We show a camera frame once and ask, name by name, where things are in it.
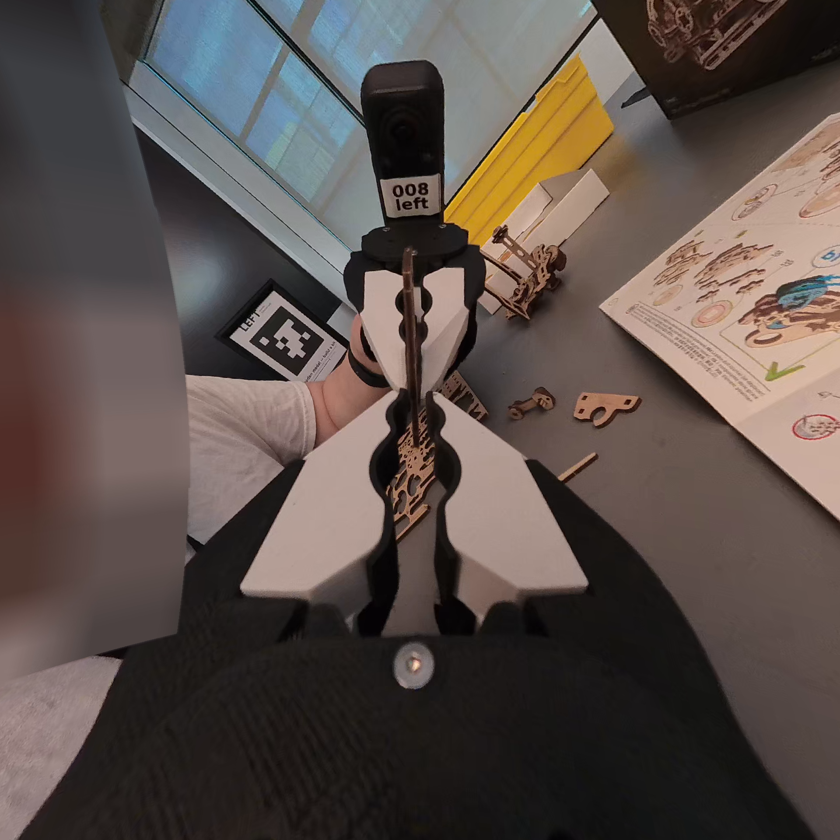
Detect yellow plastic bin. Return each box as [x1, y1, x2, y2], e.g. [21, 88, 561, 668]
[443, 52, 616, 245]

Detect wooden bracket plate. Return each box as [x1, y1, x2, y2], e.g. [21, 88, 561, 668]
[574, 392, 641, 427]

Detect small wooden axle part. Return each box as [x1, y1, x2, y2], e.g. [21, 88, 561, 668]
[507, 387, 555, 421]

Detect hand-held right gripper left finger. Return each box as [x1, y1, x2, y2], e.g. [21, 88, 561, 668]
[239, 390, 401, 635]

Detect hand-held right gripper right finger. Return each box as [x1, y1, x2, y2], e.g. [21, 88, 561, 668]
[428, 392, 589, 635]

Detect black framed marker card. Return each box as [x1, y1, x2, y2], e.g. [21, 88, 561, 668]
[214, 278, 350, 383]

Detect laser-cut wooden parts sheet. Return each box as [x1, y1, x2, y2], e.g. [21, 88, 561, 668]
[386, 367, 490, 541]

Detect white cardboard box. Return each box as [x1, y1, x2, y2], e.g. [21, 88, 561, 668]
[481, 168, 612, 317]

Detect black model kit box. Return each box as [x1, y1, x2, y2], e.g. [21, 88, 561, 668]
[592, 0, 840, 120]

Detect person's left hand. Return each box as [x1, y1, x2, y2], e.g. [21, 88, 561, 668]
[306, 314, 396, 454]

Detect partly assembled wooden model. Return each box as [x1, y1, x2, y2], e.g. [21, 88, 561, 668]
[481, 224, 567, 321]

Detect assembly instruction manual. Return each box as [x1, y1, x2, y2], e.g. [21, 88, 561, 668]
[599, 112, 840, 521]

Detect person's left forearm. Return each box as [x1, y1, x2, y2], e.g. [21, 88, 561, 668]
[185, 373, 324, 547]

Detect slotted wooden model part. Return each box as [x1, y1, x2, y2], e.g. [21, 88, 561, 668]
[399, 246, 422, 448]

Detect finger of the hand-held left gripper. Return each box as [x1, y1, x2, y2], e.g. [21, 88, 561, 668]
[358, 268, 412, 395]
[412, 268, 471, 395]

